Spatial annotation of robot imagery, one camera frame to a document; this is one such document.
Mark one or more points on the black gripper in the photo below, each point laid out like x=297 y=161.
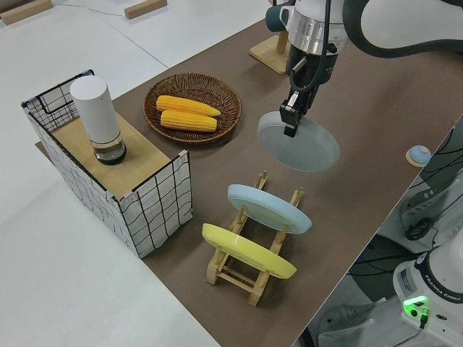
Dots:
x=307 y=77

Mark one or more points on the gray plate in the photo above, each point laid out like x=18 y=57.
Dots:
x=307 y=148

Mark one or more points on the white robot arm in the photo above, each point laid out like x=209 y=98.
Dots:
x=427 y=285
x=398 y=25

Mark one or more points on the light blue plate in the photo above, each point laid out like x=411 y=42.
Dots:
x=267 y=209

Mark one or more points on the yellow plate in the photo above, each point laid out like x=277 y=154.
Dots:
x=246 y=251

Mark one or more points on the low wooden plate rack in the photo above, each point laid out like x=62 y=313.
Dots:
x=231 y=276

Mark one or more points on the wooden mug stand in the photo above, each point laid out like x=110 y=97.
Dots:
x=269 y=54

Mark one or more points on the brown table mat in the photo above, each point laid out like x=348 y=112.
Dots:
x=361 y=94

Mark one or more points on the round brown wicker basket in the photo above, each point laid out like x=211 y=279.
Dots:
x=231 y=108

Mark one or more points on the yellow corn cob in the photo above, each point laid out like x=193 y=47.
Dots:
x=184 y=105
x=188 y=121

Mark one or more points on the blue call bell wooden base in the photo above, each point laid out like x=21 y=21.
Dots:
x=417 y=155

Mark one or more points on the white power strip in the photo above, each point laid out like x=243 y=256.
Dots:
x=419 y=209

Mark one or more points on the short wooden block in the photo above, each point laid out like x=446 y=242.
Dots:
x=144 y=9

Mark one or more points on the white cylindrical grinder bottle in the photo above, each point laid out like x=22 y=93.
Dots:
x=97 y=112

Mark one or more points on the long wooden block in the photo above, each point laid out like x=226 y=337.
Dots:
x=25 y=11

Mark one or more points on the gray robot base mount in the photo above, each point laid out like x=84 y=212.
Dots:
x=347 y=320

